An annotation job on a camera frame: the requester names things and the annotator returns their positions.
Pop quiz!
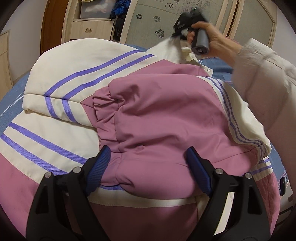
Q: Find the wardrobe upper drawer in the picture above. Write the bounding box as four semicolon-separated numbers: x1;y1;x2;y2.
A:
70;19;114;40

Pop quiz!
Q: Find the pink and cream hooded jacket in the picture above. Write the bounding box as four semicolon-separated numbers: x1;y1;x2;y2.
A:
1;39;280;240

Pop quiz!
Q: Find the light wood side cabinet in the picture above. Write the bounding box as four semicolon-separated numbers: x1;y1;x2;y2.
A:
0;31;13;100

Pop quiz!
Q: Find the blue garment in wardrobe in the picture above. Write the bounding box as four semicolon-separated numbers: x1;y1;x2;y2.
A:
110;0;131;19

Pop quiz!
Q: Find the forearm in white puffer sleeve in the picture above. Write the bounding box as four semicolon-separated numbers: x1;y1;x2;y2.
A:
232;38;296;209

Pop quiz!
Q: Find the brown wooden door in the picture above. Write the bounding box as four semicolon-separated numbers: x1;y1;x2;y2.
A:
40;0;69;54

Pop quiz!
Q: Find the blue plaid duvet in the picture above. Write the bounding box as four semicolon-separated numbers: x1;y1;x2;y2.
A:
1;46;288;195

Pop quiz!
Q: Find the frosted sliding wardrobe door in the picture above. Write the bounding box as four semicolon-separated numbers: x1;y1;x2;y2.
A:
120;1;231;49

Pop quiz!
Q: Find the person's right hand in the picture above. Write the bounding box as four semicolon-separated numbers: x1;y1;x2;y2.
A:
192;21;242;67

